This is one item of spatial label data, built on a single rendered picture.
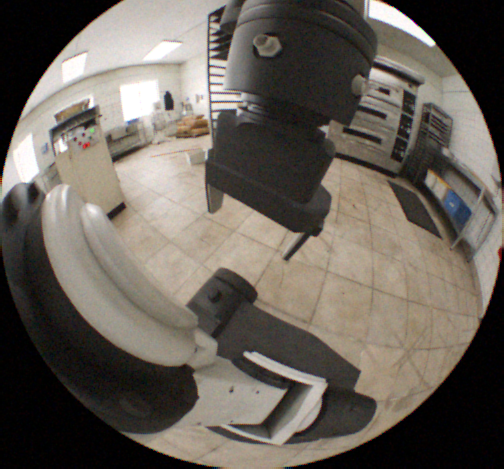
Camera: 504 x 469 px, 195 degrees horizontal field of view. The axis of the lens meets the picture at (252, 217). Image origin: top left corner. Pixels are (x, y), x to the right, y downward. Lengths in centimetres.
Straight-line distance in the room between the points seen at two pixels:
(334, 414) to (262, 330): 32
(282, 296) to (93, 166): 162
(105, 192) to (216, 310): 137
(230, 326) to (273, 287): 32
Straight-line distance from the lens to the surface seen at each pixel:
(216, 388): 20
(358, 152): 295
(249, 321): 51
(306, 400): 37
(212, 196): 17
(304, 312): 72
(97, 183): 154
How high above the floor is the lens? 67
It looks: 40 degrees down
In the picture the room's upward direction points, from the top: straight up
